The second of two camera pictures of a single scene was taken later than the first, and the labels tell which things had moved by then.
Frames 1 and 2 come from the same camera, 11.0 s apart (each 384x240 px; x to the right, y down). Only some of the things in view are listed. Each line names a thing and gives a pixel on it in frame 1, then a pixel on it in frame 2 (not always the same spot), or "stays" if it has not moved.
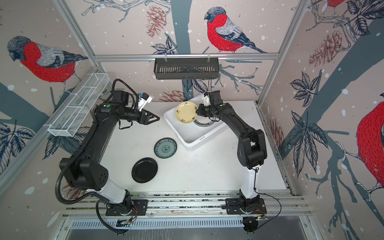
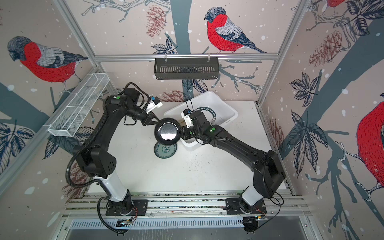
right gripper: (202, 112) → (185, 134)
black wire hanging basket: (186, 68) stays
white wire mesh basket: (78, 105) stays
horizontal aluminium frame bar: (122, 57) stays
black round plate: (144, 170) → (167, 131)
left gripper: (146, 121) stays
